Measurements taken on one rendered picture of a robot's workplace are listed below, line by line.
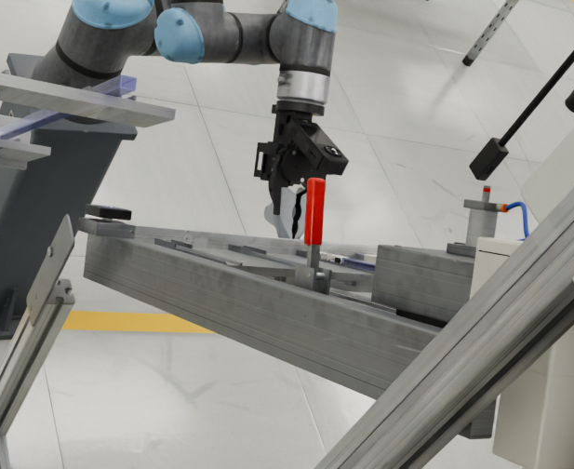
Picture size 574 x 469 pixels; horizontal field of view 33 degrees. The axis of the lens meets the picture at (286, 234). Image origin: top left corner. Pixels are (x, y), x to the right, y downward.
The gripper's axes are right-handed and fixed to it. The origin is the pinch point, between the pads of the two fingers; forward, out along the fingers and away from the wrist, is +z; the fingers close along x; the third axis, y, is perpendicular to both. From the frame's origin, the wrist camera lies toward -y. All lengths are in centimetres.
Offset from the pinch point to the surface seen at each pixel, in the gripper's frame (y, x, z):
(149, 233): -3.6, 24.1, 0.3
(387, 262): -58, 28, -3
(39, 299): 0.0, 36.4, 10.1
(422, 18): 192, -173, -81
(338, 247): -3.6, -5.9, 0.1
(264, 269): -22.6, 17.8, 1.9
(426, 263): -62, 28, -4
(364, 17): 184, -139, -74
